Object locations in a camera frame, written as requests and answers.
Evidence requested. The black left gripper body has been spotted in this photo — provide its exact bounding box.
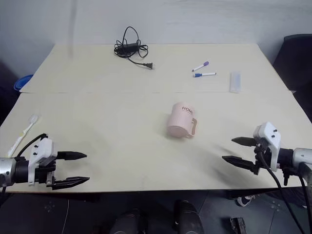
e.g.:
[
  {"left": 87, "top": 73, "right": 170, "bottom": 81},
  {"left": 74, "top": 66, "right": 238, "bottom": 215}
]
[{"left": 35, "top": 157, "right": 57, "bottom": 188}]

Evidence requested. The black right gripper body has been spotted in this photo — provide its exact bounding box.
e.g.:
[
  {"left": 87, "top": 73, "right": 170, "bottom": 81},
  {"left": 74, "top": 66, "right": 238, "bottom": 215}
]
[{"left": 253, "top": 137, "right": 273, "bottom": 171}]

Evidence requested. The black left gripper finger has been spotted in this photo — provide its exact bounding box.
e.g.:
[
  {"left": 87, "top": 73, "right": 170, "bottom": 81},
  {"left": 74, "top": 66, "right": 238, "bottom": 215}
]
[
  {"left": 51, "top": 176, "right": 90, "bottom": 191},
  {"left": 57, "top": 151, "right": 87, "bottom": 161}
]

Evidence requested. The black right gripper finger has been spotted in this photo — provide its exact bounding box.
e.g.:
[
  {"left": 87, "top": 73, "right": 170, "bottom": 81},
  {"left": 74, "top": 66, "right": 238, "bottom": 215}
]
[
  {"left": 231, "top": 137, "right": 257, "bottom": 147},
  {"left": 221, "top": 156, "right": 259, "bottom": 176}
]

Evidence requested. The black white sneaker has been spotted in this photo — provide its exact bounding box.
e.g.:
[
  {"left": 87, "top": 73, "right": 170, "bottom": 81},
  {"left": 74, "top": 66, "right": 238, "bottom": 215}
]
[{"left": 236, "top": 194, "right": 256, "bottom": 207}]

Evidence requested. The white yellow toothbrush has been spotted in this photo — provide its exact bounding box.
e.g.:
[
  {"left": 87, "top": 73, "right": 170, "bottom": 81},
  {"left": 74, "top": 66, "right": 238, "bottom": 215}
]
[{"left": 7, "top": 114, "right": 39, "bottom": 158}]

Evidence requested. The clear plastic toothbrush case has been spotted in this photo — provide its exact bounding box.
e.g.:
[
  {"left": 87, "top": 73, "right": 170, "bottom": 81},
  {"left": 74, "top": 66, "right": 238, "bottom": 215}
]
[{"left": 229, "top": 71, "right": 242, "bottom": 94}]

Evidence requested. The pink plastic mug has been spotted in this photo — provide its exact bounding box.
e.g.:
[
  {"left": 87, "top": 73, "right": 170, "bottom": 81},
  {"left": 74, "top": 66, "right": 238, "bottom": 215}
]
[{"left": 166, "top": 102, "right": 198, "bottom": 138}]

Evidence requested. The dark rounded robot foot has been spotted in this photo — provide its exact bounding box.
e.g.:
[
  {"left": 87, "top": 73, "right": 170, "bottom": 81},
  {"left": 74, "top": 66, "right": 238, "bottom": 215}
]
[
  {"left": 172, "top": 199, "right": 204, "bottom": 234},
  {"left": 111, "top": 207, "right": 147, "bottom": 234}
]

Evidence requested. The blue capped white marker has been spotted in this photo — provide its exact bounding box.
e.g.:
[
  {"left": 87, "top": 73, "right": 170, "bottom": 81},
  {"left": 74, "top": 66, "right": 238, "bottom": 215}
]
[{"left": 193, "top": 71, "right": 217, "bottom": 78}]

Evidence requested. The purple capped white marker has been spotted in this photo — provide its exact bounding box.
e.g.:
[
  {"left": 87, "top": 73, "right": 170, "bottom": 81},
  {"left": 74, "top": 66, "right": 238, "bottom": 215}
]
[{"left": 191, "top": 60, "right": 211, "bottom": 72}]

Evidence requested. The blue plastic basin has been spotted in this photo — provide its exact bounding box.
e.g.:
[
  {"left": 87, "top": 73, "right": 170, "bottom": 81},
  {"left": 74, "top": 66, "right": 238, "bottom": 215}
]
[{"left": 14, "top": 74, "right": 34, "bottom": 92}]

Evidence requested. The black office chair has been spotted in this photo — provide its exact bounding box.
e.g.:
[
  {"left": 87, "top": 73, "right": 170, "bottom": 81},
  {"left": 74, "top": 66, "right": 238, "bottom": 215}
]
[{"left": 272, "top": 34, "right": 312, "bottom": 124}]

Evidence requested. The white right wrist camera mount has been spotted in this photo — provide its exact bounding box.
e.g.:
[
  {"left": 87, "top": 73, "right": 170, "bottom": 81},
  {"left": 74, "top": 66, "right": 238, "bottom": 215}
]
[{"left": 253, "top": 122, "right": 282, "bottom": 172}]

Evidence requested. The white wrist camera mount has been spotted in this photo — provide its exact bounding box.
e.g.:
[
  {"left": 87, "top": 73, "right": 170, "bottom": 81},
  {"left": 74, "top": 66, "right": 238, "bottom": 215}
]
[
  {"left": 253, "top": 122, "right": 282, "bottom": 172},
  {"left": 27, "top": 138, "right": 58, "bottom": 187}
]

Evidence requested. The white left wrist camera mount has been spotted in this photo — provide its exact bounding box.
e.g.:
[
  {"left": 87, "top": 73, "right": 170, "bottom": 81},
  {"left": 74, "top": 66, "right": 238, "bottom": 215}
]
[{"left": 27, "top": 138, "right": 58, "bottom": 187}]

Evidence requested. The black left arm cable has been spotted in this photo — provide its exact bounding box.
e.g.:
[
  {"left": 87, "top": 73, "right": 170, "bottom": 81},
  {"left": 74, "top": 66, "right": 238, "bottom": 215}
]
[{"left": 17, "top": 133, "right": 47, "bottom": 158}]

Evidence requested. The dark metal floor bracket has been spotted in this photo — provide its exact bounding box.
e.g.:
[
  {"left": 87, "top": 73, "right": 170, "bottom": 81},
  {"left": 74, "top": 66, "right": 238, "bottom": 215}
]
[{"left": 230, "top": 216, "right": 246, "bottom": 234}]

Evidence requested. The black power adapter with cable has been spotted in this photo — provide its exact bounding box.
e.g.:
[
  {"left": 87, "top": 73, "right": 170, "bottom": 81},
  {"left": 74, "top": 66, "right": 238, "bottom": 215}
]
[{"left": 113, "top": 26, "right": 155, "bottom": 71}]

